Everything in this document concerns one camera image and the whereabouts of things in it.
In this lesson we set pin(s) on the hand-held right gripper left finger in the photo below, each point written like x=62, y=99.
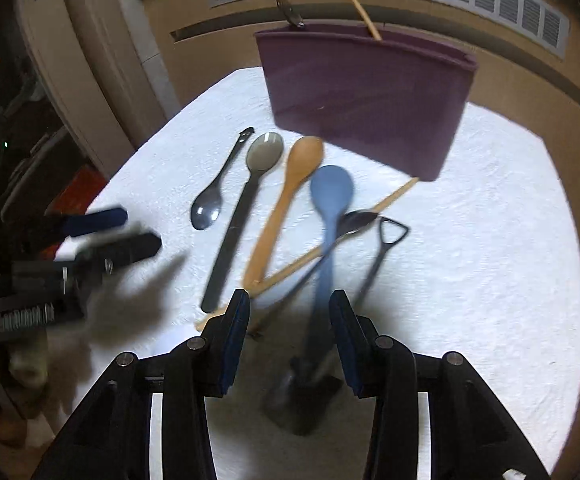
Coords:
x=237, y=340

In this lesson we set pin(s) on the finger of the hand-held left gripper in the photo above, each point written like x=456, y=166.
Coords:
x=95, y=220
x=130, y=250

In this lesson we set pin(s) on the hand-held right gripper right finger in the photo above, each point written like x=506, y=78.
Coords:
x=342, y=345

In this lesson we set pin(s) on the blue plastic spoon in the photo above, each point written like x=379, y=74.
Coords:
x=331, y=190

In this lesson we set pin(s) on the wooden spoon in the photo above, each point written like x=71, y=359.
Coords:
x=302, y=157

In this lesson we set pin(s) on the purple plastic container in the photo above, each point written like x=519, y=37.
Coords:
x=360, y=100

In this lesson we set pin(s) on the person's left hand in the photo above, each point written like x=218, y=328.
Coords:
x=27, y=362

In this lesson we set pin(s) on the red box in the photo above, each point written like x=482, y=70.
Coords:
x=77, y=192

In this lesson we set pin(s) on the small translucent black spoon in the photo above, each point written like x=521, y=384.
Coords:
x=207, y=207

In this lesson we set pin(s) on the dark metal spoon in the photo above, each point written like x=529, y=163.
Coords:
x=357, y=220

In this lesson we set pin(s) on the white table cloth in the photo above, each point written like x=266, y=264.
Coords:
x=470, y=260

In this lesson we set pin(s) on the wooden chopstick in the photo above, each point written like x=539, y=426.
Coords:
x=400, y=192
x=365, y=17

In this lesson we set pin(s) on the black utensil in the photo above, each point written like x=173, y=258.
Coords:
x=288, y=10

